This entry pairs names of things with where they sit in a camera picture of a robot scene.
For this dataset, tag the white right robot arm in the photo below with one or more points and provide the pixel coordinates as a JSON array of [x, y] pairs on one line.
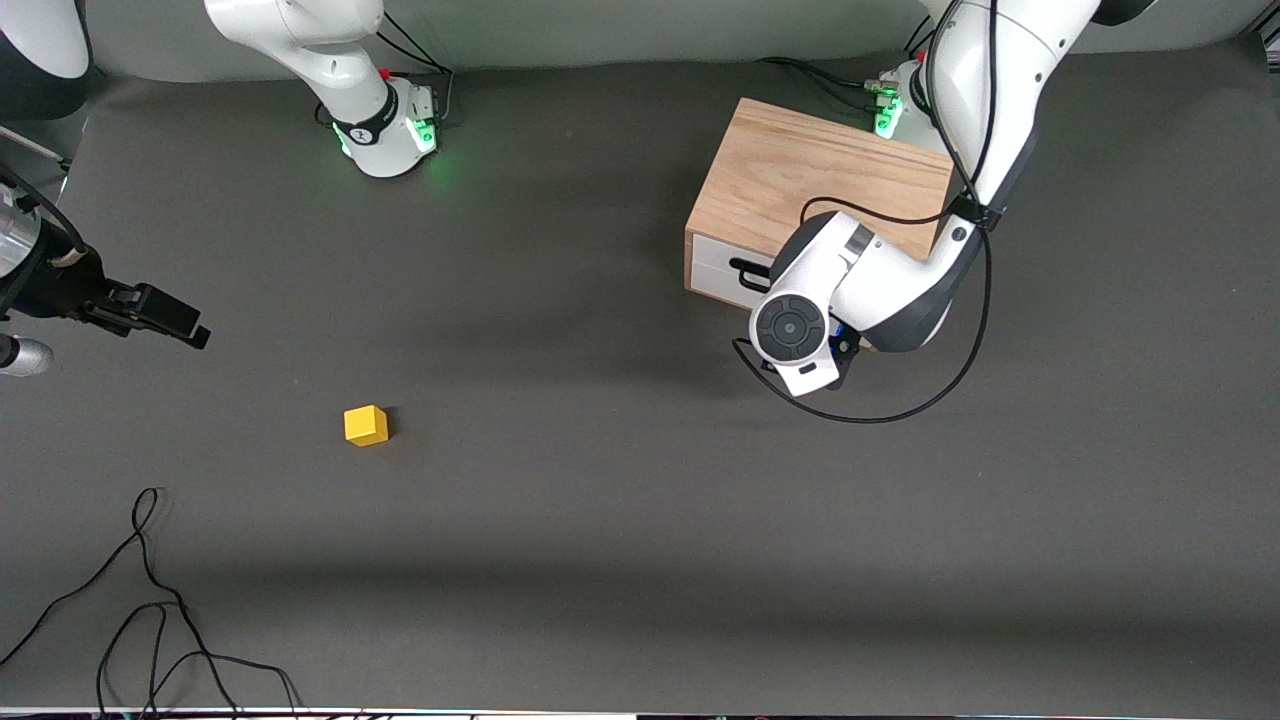
[[330, 60]]

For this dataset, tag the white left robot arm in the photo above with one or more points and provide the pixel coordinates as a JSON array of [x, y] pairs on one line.
[[1000, 80]]

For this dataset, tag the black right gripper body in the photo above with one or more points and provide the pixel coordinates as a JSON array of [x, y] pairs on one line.
[[62, 291]]

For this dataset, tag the yellow cube block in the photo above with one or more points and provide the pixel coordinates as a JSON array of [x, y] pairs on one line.
[[365, 428]]

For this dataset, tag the thin white rod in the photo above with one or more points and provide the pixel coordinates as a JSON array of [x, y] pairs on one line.
[[35, 145]]

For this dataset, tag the wooden drawer cabinet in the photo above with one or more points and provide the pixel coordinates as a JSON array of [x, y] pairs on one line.
[[800, 170]]

